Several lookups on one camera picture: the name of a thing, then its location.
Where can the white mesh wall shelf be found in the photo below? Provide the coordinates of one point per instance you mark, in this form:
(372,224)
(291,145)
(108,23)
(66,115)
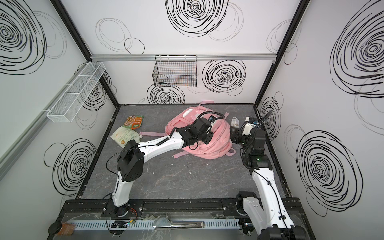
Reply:
(83,92)

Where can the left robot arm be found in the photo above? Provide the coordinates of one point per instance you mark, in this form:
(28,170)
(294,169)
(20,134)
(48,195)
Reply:
(130,163)

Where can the clear plastic packet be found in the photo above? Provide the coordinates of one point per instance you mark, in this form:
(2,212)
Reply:
(235,122)

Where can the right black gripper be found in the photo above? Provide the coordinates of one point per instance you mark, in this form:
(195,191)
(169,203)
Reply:
(237,135)

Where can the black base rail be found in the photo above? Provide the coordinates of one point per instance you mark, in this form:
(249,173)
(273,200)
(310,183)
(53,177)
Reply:
(138,207)

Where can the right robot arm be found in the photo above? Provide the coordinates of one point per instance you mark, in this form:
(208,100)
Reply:
(267,212)

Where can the black wire wall basket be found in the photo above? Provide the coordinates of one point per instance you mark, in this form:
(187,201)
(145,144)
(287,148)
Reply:
(176,70)

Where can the orange green food packet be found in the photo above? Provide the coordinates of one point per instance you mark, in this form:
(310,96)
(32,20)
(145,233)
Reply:
(133,122)

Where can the pink student backpack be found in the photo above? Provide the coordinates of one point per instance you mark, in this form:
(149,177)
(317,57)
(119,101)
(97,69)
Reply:
(220,145)

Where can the white green spout pouch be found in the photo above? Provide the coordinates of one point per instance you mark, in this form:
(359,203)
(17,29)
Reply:
(123,135)

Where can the white slotted cable duct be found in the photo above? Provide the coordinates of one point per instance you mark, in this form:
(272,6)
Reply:
(161,223)

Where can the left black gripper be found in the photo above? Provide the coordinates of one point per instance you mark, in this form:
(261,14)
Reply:
(205,127)

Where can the brown black button box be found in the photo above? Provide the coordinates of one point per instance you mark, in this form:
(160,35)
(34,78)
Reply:
(61,229)

